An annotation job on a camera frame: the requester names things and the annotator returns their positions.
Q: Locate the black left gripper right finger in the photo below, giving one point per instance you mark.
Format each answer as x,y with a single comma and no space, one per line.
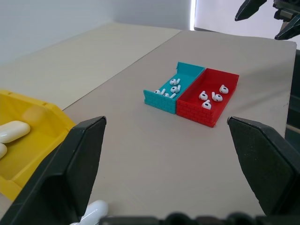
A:
269,168

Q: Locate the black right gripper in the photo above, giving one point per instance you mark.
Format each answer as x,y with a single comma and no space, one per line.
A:
287,9

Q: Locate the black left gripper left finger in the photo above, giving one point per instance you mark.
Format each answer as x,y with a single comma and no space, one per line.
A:
58,178

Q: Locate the yellow plastic bin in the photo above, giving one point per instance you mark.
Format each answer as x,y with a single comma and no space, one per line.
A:
39,140

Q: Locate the red brick-pattern tray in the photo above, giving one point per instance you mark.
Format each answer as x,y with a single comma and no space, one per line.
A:
197,112

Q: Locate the teal brick-pattern tray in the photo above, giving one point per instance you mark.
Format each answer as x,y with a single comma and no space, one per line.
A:
161,103

